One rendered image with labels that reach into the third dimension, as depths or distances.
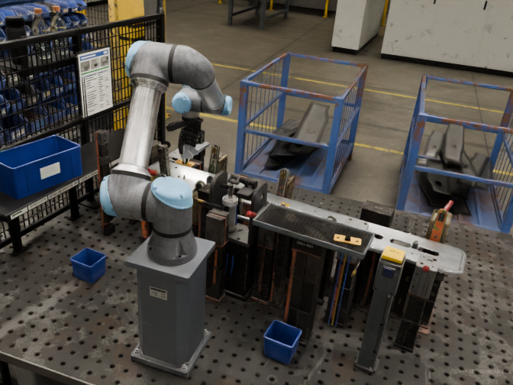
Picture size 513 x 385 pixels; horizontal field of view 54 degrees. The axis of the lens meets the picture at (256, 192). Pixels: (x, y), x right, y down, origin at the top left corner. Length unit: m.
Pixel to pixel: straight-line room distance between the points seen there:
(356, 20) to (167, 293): 8.51
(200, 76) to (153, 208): 0.43
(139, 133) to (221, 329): 0.79
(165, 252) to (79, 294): 0.66
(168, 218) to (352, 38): 8.52
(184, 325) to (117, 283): 0.56
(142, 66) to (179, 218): 0.46
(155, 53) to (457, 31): 8.41
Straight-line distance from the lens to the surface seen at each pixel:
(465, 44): 9.74
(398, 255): 1.59
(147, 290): 1.59
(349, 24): 9.75
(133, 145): 1.52
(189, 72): 1.55
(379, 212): 2.08
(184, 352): 1.72
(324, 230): 1.64
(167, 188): 1.45
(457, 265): 1.94
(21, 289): 2.17
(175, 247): 1.50
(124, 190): 1.48
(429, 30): 9.69
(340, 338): 1.94
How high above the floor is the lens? 2.01
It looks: 28 degrees down
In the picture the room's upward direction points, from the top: 5 degrees clockwise
